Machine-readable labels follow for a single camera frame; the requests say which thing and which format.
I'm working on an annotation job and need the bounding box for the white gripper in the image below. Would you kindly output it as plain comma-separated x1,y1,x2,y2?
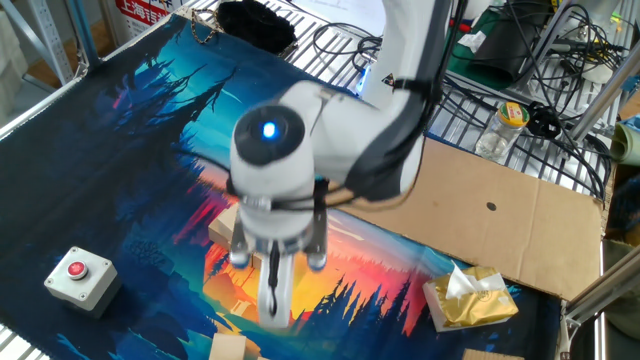
256,244,297,330

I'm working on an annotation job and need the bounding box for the metal wrist mounting plate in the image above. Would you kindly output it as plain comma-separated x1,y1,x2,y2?
228,189,331,274

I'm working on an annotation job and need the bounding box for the gold tissue pack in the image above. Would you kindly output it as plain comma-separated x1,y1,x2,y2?
422,260,520,333

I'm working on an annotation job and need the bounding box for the grey box with red button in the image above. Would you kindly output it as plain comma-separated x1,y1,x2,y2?
43,245,123,320

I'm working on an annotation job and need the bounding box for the open cardboard box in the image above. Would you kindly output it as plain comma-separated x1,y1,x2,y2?
461,348,525,360

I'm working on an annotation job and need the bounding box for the flat brown cardboard sheet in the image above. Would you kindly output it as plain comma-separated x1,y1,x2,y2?
339,137,606,302

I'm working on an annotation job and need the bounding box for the colourful forest print mat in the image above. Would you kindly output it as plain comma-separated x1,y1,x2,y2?
0,13,561,360

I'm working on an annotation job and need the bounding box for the glass jar yellow lid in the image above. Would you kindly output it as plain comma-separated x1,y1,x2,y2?
474,101,531,164

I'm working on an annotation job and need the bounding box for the black fuzzy bag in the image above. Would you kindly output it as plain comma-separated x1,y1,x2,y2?
215,0,299,56

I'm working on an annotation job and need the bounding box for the green cutting mat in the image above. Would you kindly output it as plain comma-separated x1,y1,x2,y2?
447,9,507,92

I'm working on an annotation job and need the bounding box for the white paper scrap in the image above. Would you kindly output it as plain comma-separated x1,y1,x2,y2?
457,30,487,54

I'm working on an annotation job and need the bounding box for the red white printed sign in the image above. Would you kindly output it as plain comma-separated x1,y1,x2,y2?
114,0,174,39

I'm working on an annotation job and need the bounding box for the slanted aluminium profile bar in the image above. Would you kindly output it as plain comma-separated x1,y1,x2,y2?
568,52,640,145
558,249,640,329

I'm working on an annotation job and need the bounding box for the perforated grey shelf upright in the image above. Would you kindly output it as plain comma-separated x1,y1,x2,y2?
0,0,76,86

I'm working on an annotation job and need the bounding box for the pale green roll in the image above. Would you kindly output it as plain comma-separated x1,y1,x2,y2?
608,122,640,168

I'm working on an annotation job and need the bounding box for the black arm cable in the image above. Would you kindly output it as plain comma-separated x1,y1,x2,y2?
189,0,469,319

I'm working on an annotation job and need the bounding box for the gold chain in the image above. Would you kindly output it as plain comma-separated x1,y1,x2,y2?
188,7,222,46

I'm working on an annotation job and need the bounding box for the tangled black cable bundle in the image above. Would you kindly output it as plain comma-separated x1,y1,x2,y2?
439,0,631,201

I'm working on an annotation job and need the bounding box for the grey steel post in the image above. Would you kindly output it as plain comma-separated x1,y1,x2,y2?
67,0,101,69

